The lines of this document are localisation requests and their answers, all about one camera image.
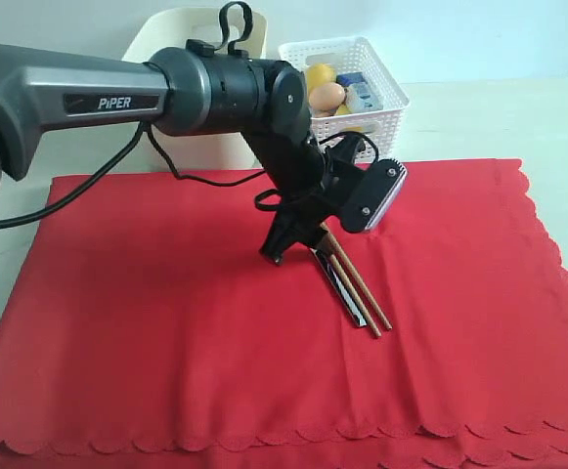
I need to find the orange fried chicken nugget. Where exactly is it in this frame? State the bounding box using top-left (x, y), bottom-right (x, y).
top-left (312, 109), bottom-right (332, 118)

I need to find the wooden chopstick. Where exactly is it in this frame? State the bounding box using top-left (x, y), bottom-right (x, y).
top-left (323, 225), bottom-right (392, 330)
top-left (323, 235), bottom-right (381, 337)

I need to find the silver table knife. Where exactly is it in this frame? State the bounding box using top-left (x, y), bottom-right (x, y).
top-left (311, 249), bottom-right (368, 327)

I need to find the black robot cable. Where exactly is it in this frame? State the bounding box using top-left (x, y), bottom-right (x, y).
top-left (0, 1), bottom-right (382, 235)

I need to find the blue white milk carton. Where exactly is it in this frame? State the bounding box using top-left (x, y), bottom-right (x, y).
top-left (336, 72), bottom-right (383, 113)

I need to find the brown egg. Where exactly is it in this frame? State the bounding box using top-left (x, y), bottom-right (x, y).
top-left (309, 82), bottom-right (346, 111)

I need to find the yellow lemon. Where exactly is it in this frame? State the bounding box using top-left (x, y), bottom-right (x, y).
top-left (304, 64), bottom-right (336, 95)

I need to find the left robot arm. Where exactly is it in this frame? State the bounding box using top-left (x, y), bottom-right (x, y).
top-left (0, 41), bottom-right (376, 262)

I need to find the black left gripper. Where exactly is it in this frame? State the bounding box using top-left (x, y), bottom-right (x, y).
top-left (259, 146), bottom-right (366, 266)

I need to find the red scalloped table cloth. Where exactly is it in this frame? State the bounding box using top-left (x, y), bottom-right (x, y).
top-left (0, 159), bottom-right (568, 468)

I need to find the cream plastic storage bin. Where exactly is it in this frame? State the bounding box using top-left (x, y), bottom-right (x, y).
top-left (122, 6), bottom-right (267, 171)

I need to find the white perforated plastic basket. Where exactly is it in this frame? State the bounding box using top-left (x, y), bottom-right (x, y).
top-left (278, 36), bottom-right (410, 158)

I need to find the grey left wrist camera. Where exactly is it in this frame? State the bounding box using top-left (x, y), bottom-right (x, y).
top-left (337, 158), bottom-right (408, 234)

